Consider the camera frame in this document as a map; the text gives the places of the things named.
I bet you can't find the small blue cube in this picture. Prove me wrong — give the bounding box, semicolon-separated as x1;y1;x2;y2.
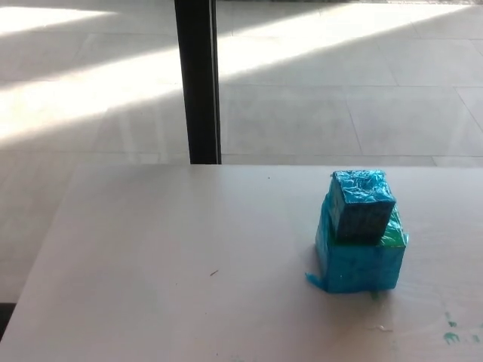
325;169;397;244

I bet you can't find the big blue wrapped cube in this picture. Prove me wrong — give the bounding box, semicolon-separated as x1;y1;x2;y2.
304;195;411;293

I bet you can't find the black vertical window post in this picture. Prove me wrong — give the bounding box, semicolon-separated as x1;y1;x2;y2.
174;0;223;165

